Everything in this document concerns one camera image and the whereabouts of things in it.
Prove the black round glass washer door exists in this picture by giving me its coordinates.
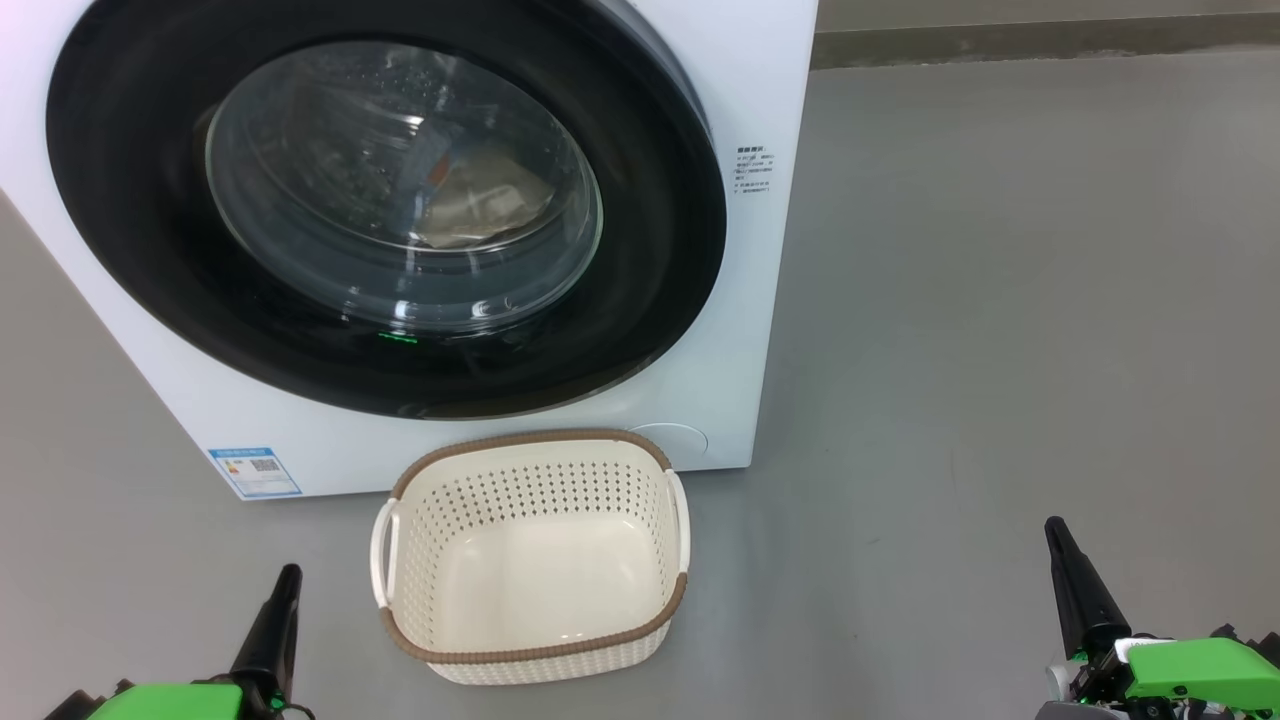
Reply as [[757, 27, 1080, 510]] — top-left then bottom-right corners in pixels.
[[45, 0, 728, 421]]

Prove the cream perforated laundry basket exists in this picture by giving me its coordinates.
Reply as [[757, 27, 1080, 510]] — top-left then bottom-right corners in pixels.
[[370, 429, 691, 686]]

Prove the blue energy label sticker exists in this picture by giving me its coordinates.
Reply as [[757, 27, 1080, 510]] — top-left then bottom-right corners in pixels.
[[208, 447, 302, 500]]

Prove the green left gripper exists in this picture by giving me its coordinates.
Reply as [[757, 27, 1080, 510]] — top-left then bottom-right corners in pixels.
[[45, 564, 316, 720]]

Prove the stainless steel washing machine drum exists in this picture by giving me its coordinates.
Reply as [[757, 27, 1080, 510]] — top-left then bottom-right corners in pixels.
[[205, 42, 604, 336]]

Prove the light blue and cream garment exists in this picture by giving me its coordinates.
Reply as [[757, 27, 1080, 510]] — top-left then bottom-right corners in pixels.
[[415, 140, 556, 249]]

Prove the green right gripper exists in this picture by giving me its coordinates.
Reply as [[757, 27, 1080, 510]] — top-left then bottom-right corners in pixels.
[[1035, 517, 1280, 720]]

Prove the white front-load washing machine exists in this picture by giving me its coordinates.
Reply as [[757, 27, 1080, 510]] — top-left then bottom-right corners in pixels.
[[0, 0, 819, 499]]

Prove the round white filter cover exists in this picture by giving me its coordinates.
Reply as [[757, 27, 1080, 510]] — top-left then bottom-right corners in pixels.
[[627, 423, 709, 466]]

